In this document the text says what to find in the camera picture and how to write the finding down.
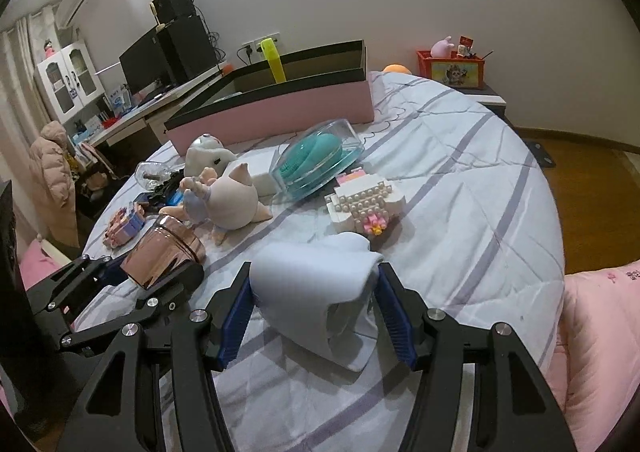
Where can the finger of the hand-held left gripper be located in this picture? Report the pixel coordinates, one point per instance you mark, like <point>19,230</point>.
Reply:
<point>175,289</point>
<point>107,272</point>

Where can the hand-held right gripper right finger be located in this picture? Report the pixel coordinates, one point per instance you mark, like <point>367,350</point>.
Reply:
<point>397,317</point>

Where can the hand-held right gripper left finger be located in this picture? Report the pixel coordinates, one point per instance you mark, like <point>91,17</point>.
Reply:
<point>235,322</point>

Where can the rose gold cup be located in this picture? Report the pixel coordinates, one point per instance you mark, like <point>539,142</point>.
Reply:
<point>160,249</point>

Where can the black small toy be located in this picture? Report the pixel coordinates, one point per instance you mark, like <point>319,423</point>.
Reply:
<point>162,192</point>

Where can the pig doll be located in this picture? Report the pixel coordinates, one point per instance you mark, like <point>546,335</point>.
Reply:
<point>232,204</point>

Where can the white bunny figurine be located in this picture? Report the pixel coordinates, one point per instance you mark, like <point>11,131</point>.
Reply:
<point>207,154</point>

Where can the pink storage box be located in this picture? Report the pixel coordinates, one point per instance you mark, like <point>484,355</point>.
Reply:
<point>300,109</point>

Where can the pink brick toy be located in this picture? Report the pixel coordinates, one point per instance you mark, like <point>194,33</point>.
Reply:
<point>122,224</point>

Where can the blue plastic item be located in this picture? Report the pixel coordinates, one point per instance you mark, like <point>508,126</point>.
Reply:
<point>175,198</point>

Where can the pink padded jacket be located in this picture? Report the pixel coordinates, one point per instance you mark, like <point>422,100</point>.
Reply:
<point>52,171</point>

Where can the white brick toy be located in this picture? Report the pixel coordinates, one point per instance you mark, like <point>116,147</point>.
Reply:
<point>365,199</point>

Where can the white rectangular box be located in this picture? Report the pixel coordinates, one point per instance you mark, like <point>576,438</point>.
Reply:
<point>262,179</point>

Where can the striped white quilt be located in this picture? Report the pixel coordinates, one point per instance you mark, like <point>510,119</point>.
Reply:
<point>450,182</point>

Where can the white desk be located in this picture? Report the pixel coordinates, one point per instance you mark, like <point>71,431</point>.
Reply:
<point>150,109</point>

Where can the clear case with teal brush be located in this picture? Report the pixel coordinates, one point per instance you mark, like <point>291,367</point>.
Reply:
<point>312,156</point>

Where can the white glass-door cabinet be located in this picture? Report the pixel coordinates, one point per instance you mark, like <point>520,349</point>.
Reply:
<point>67,81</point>

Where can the beige curtain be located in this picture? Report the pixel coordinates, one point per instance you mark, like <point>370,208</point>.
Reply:
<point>17,96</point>

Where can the pink blanket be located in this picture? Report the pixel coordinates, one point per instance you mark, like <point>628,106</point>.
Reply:
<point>600,322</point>

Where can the black computer monitor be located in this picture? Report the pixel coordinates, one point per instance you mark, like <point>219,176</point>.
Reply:
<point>145,61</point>

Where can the black floor scale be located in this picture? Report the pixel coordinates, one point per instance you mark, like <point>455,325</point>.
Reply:
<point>542,154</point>

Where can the red capped bottle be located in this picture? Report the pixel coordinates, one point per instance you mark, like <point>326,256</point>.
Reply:
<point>228,66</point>

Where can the small pink doll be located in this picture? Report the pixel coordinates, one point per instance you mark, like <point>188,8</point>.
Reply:
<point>48,49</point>

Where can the black-topped white nightstand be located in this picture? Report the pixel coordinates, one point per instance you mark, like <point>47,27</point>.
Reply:
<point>490,96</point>

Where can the black computer tower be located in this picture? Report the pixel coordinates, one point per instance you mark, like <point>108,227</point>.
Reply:
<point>190,46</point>

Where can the orange plush toy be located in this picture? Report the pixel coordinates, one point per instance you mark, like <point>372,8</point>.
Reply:
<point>397,68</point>

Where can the red plastic crate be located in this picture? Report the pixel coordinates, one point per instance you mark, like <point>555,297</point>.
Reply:
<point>452,74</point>

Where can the yellow-green plastic item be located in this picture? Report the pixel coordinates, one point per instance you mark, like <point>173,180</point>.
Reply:
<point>274,59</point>

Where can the pink plush toy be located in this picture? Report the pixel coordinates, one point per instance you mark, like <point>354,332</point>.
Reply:
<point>442,46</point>

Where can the black speaker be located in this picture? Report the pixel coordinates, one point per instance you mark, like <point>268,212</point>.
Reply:
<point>172,4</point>

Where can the white wall socket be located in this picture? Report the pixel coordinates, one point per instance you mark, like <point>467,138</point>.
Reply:
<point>252,45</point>

